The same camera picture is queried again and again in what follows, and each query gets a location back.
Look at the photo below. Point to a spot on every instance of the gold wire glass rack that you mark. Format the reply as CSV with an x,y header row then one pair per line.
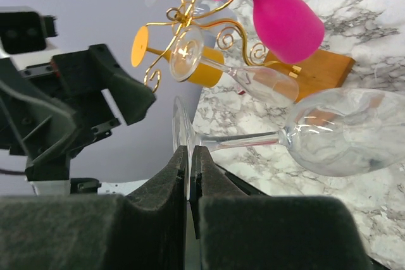
x,y
240,45

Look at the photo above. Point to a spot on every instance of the clear flute glass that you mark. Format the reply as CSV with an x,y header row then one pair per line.
x,y
262,83

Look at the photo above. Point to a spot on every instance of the pink plastic wine glass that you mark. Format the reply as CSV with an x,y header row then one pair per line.
x,y
288,28

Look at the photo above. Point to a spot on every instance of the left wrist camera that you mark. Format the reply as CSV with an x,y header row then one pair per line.
x,y
25,36

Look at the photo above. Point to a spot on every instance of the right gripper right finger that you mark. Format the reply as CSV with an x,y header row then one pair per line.
x,y
241,231

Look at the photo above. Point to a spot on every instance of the yellow plastic wine glass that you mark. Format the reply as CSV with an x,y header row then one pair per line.
x,y
185,57

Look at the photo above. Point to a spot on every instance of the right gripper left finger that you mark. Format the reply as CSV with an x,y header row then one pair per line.
x,y
142,230

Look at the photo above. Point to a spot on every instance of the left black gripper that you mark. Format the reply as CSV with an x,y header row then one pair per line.
x,y
51,111

